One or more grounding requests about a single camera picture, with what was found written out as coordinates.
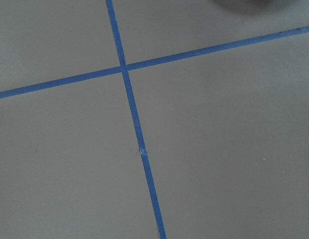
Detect green plate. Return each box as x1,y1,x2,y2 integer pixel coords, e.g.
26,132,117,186
213,0,272,12

